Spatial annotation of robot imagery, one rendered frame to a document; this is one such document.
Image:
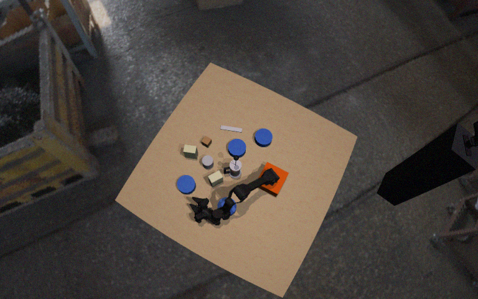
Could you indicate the blue cylinder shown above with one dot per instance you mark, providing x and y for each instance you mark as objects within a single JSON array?
[
  {"x": 186, "y": 184},
  {"x": 221, "y": 203},
  {"x": 263, "y": 137},
  {"x": 237, "y": 147}
]

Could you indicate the white flat bar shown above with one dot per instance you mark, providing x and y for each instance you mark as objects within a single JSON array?
[{"x": 230, "y": 128}]

